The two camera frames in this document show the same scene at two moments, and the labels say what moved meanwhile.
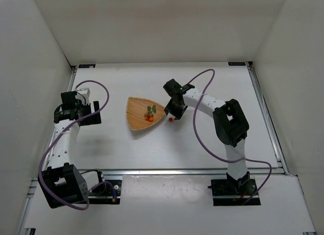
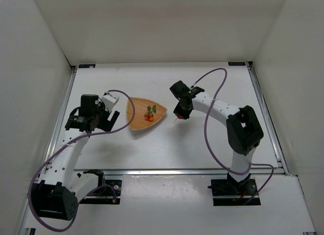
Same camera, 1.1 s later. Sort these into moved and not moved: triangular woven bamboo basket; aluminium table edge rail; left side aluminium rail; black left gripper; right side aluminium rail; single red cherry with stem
Moved: black left gripper; single red cherry with stem
Not moved: triangular woven bamboo basket; right side aluminium rail; left side aluminium rail; aluminium table edge rail
